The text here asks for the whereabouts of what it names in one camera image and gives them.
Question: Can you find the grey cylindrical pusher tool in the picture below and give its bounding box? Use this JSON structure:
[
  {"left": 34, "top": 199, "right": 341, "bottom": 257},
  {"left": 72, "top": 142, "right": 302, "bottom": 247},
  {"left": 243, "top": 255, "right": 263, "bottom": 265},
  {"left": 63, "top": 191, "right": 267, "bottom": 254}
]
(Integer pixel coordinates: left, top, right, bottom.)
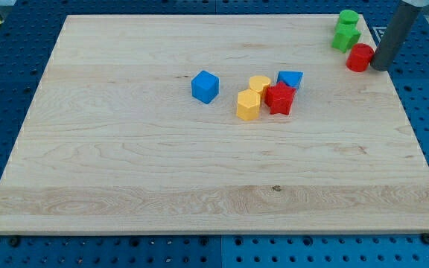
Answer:
[{"left": 370, "top": 1, "right": 422, "bottom": 71}]

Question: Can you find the blue triangle block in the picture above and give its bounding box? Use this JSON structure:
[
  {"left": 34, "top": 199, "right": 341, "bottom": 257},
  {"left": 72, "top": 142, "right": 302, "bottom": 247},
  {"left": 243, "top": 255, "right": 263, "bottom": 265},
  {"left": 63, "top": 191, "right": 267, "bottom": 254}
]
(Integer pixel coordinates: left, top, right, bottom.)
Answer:
[{"left": 276, "top": 71, "right": 303, "bottom": 89}]

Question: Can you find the yellow heart block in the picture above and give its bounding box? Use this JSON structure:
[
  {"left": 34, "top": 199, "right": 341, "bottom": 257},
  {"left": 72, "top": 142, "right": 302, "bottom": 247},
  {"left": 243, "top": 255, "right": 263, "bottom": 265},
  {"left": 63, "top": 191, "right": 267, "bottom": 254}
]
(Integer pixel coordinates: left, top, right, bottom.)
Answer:
[{"left": 249, "top": 75, "right": 271, "bottom": 99}]

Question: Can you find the green cylinder block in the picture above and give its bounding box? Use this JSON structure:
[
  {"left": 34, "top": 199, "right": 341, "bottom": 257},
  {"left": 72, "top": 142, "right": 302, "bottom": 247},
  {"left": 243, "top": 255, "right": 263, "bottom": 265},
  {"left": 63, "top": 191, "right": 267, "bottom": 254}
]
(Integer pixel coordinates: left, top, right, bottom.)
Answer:
[{"left": 335, "top": 9, "right": 359, "bottom": 31}]

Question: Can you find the green star block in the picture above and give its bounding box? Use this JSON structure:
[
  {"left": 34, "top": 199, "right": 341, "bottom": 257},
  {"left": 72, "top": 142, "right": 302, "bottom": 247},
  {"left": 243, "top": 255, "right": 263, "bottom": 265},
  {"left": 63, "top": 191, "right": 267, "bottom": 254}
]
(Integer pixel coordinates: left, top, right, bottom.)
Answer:
[{"left": 331, "top": 24, "right": 361, "bottom": 53}]

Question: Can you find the red cylinder block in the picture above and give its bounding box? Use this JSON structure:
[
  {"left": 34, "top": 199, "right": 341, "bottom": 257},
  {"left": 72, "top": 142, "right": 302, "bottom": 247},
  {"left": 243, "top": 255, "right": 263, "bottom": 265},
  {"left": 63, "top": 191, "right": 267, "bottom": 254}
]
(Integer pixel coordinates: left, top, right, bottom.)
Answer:
[{"left": 346, "top": 43, "right": 374, "bottom": 72}]

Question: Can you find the red star block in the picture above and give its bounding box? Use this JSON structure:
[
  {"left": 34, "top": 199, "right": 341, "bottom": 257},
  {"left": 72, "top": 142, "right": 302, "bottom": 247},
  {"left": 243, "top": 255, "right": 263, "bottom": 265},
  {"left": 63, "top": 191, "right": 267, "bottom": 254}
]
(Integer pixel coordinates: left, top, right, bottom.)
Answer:
[{"left": 264, "top": 81, "right": 297, "bottom": 115}]

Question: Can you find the yellow hexagon block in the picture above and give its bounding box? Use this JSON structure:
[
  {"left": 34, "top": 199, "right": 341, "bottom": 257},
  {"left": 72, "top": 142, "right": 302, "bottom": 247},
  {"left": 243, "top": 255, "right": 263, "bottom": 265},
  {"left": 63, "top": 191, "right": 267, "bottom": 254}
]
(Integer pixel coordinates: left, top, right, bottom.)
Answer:
[{"left": 236, "top": 89, "right": 261, "bottom": 121}]

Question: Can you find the blue cube block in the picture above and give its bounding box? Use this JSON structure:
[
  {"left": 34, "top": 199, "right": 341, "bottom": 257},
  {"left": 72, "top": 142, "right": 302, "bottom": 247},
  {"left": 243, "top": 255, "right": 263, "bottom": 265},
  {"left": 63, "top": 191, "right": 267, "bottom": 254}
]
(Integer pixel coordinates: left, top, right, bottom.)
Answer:
[{"left": 191, "top": 70, "right": 220, "bottom": 104}]

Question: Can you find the wooden board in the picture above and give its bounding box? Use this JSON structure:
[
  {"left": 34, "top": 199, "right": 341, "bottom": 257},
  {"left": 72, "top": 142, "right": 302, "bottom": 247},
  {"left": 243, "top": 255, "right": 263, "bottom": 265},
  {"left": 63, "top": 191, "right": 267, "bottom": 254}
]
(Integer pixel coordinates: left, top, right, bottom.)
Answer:
[{"left": 0, "top": 14, "right": 429, "bottom": 235}]

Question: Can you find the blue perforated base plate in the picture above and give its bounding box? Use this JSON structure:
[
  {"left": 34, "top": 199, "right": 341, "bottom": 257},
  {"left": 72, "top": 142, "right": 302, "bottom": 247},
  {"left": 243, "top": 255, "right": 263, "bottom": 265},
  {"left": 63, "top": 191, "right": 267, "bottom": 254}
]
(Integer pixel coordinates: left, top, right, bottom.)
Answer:
[{"left": 0, "top": 1, "right": 429, "bottom": 267}]

